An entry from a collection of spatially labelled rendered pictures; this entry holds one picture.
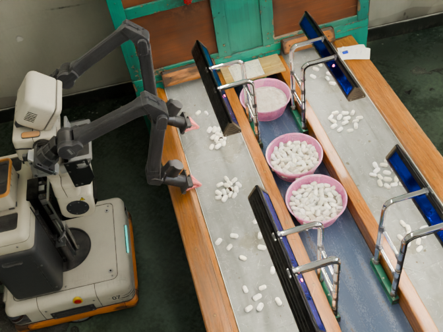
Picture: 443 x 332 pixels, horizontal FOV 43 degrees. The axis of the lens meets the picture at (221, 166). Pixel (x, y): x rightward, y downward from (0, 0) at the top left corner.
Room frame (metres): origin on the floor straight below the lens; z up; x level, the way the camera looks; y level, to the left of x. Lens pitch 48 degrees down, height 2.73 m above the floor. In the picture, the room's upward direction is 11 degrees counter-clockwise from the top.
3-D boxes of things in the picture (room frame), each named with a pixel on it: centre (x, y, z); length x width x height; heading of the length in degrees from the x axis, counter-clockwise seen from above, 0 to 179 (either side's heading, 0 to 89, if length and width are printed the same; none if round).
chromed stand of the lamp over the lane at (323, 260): (1.01, -0.23, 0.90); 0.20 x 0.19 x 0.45; 7
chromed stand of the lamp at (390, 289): (1.06, -0.63, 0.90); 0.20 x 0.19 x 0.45; 7
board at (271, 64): (2.39, -0.27, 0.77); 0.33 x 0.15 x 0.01; 97
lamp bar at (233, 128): (1.97, -0.04, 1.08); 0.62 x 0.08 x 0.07; 7
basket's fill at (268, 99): (2.17, -0.29, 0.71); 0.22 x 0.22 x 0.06
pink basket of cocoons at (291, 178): (1.73, -0.35, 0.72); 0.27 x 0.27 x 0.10
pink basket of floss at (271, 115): (2.17, -0.29, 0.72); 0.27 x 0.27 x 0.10
